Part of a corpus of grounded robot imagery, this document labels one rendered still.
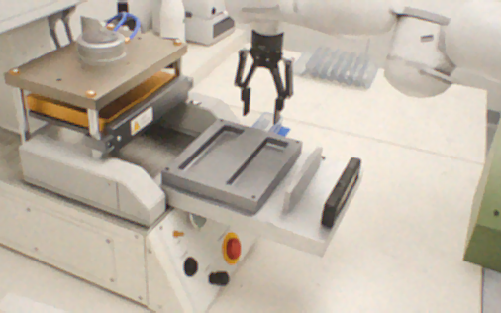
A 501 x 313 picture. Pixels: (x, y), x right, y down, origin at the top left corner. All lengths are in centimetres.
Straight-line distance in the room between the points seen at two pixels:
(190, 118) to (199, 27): 84
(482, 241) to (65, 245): 77
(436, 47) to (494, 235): 45
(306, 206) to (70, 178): 37
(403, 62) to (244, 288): 48
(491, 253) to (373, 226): 24
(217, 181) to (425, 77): 35
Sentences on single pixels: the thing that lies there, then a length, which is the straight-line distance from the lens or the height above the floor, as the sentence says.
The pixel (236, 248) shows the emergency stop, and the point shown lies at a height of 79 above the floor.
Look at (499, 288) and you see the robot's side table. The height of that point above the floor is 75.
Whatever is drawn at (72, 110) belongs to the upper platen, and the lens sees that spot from 94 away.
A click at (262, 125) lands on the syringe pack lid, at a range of 143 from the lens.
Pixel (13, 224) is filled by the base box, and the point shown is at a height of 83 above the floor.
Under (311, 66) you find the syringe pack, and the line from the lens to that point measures 182.
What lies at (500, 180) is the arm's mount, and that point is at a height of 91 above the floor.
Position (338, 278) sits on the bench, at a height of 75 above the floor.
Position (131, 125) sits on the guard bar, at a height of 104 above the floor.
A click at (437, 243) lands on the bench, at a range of 122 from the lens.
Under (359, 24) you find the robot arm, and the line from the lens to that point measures 87.
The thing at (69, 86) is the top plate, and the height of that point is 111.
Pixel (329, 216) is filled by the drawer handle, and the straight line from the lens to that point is 82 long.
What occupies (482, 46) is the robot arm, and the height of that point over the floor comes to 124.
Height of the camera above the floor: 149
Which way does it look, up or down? 32 degrees down
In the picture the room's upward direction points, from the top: 4 degrees clockwise
